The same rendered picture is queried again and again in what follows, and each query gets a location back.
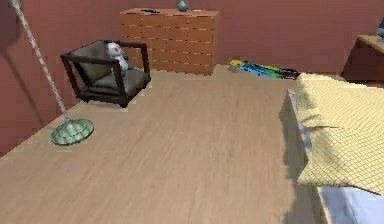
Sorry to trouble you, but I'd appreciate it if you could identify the brown wooden chest of drawers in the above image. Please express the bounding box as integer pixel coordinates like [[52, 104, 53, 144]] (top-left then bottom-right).
[[119, 7, 221, 76]]

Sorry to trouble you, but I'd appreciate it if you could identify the colourful striped cloth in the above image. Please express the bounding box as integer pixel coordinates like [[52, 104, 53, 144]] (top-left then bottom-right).
[[228, 59, 301, 80]]

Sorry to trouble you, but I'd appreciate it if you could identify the white teddy bear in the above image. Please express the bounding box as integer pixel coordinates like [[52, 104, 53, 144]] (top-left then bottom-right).
[[105, 41, 130, 76]]

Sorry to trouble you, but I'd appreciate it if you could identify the dark wooden armchair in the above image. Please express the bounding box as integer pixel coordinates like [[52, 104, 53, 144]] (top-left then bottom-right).
[[60, 39, 152, 109]]

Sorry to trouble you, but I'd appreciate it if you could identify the teal round vase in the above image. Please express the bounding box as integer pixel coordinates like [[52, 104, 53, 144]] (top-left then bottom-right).
[[176, 0, 190, 13]]

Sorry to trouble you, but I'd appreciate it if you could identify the green floor lamp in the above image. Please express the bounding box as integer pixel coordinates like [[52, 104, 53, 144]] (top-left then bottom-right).
[[8, 0, 95, 147]]

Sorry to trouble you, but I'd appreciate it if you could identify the bed with yellow blanket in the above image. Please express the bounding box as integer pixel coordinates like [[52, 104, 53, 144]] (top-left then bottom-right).
[[287, 72, 384, 224]]

